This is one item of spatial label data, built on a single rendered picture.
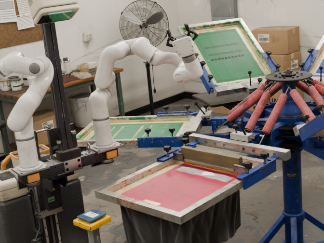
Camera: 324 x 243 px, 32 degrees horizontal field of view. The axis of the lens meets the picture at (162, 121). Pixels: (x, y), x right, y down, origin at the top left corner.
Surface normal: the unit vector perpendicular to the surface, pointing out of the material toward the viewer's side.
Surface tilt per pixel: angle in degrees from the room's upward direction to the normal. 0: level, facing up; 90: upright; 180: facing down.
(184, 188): 0
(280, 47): 90
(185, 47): 106
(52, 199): 90
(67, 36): 90
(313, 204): 0
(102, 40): 90
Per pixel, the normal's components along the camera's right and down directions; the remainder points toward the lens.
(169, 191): -0.10, -0.96
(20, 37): 0.73, 0.12
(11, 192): 0.57, 0.18
